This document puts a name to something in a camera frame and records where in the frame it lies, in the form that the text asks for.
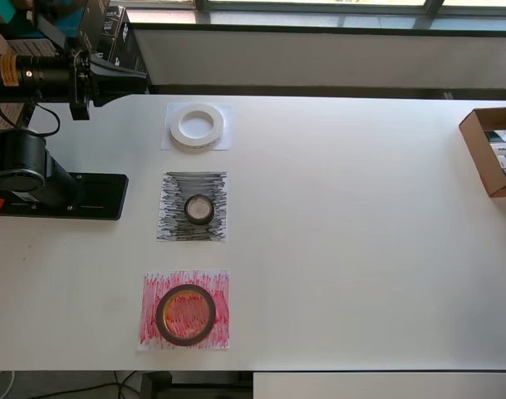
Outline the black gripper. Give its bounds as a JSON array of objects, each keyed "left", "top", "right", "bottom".
[{"left": 18, "top": 37, "right": 148, "bottom": 121}]

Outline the white tape roll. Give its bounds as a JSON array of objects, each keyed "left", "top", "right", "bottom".
[{"left": 169, "top": 103, "right": 225, "bottom": 154}]

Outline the black tape roll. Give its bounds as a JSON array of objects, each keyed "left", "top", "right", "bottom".
[{"left": 182, "top": 194, "right": 215, "bottom": 226}]

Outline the red tape roll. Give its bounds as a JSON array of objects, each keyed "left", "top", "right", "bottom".
[{"left": 155, "top": 284, "right": 216, "bottom": 348}]

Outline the black box white lettering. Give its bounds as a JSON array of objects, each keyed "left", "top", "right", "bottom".
[{"left": 76, "top": 3, "right": 127, "bottom": 70}]

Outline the blank white paper sheet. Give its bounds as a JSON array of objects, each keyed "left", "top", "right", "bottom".
[{"left": 160, "top": 102, "right": 233, "bottom": 151}]

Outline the teal and black carton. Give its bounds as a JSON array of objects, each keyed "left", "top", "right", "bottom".
[{"left": 0, "top": 0, "right": 91, "bottom": 41}]

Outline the box with text panel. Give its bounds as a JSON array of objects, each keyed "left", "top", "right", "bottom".
[{"left": 7, "top": 37, "right": 61, "bottom": 57}]

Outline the black scribbled paper sheet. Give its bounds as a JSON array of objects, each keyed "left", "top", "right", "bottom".
[{"left": 155, "top": 170, "right": 228, "bottom": 243}]

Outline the red scribbled paper sheet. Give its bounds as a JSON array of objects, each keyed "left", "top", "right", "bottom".
[{"left": 135, "top": 269, "right": 231, "bottom": 352}]

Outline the open cardboard box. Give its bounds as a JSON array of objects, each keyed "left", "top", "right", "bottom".
[{"left": 459, "top": 106, "right": 506, "bottom": 199}]

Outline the white adjacent table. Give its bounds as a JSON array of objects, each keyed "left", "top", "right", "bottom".
[{"left": 252, "top": 372, "right": 506, "bottom": 399}]

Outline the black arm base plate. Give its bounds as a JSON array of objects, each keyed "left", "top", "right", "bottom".
[{"left": 2, "top": 173, "right": 129, "bottom": 221}]

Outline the dark window frame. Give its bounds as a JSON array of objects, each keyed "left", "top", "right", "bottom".
[{"left": 123, "top": 0, "right": 506, "bottom": 37}]

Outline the black floor cable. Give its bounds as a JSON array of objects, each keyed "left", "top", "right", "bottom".
[{"left": 81, "top": 369, "right": 154, "bottom": 399}]

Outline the white floor cable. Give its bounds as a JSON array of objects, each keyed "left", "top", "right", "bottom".
[{"left": 0, "top": 367, "right": 17, "bottom": 399}]

